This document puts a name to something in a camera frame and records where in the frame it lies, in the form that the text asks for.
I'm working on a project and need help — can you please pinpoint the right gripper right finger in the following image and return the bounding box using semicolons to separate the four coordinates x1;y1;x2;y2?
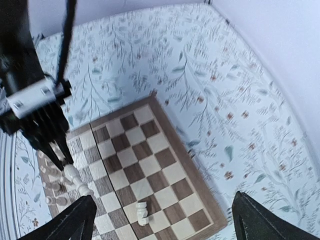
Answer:
231;191;318;240

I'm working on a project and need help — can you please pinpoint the white chess piece knight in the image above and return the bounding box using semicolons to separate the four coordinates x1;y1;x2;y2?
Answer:
136;201;149;227

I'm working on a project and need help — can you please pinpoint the front aluminium rail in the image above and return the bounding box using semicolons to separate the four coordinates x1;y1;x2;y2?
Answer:
0;132;20;240

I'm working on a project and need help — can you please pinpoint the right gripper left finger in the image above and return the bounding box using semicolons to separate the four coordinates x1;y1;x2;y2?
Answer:
19;195;97;240

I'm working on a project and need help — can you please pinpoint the floral patterned table mat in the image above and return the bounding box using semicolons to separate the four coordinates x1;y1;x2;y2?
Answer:
12;2;318;240

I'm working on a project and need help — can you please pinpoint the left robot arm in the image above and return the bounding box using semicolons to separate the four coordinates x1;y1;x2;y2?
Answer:
0;0;77;170

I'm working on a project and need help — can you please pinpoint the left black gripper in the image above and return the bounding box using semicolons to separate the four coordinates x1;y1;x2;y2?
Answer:
0;102;74;171

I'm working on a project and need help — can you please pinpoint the wooden chess board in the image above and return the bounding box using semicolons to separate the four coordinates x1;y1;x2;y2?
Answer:
37;96;228;240

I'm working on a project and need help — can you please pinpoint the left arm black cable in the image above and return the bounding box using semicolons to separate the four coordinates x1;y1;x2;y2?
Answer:
55;0;78;86

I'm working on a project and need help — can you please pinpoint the white chess piece queen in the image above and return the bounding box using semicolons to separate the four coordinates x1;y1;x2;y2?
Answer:
63;164;94;197

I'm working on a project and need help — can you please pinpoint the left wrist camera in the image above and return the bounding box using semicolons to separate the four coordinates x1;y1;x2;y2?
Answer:
6;76;71;119

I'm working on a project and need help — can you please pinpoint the white pawn placed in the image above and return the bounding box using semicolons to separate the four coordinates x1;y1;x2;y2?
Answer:
42;182;65;192
45;196;68;206

